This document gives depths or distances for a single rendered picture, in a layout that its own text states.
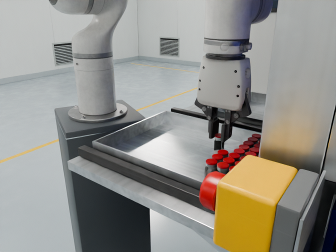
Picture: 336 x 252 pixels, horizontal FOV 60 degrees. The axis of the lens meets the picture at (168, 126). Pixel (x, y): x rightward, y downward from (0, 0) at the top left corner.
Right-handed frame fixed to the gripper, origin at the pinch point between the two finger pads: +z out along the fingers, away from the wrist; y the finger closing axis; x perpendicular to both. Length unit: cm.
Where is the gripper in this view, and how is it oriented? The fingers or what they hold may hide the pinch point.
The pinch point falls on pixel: (219, 129)
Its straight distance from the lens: 62.3
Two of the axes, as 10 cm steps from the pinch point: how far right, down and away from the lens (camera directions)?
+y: -8.0, -2.2, 5.6
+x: -6.0, 2.9, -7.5
